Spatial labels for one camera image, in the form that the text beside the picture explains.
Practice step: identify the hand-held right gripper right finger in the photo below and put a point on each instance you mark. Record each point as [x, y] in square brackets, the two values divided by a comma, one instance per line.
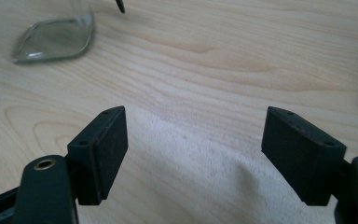
[304, 161]

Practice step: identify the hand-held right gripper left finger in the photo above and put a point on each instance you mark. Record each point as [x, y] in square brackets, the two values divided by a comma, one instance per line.
[101, 161]

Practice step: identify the clear jar with black lid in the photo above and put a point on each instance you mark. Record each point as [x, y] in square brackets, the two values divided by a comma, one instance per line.
[56, 40]

